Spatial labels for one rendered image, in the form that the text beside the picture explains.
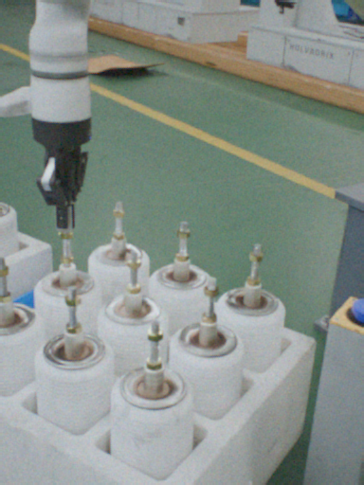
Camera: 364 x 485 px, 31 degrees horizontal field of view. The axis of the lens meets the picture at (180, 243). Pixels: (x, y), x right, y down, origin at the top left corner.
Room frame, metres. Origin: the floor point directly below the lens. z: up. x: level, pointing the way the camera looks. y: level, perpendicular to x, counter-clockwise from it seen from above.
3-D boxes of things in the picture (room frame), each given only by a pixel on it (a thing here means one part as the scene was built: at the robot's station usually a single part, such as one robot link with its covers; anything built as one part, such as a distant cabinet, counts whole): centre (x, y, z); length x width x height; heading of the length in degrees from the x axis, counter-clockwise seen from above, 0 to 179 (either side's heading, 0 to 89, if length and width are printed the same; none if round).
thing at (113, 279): (0.92, 0.10, 0.16); 0.10 x 0.10 x 0.18
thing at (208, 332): (0.69, -0.04, 0.26); 0.02 x 0.02 x 0.03
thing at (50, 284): (0.82, 0.16, 0.25); 0.08 x 0.08 x 0.01
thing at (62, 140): (0.82, 0.16, 0.46); 0.08 x 0.08 x 0.09
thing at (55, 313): (0.82, 0.16, 0.16); 0.10 x 0.10 x 0.18
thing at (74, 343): (0.66, 0.12, 0.26); 0.02 x 0.02 x 0.03
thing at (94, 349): (0.66, 0.12, 0.25); 0.08 x 0.08 x 0.01
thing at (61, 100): (0.83, 0.18, 0.53); 0.11 x 0.09 x 0.06; 79
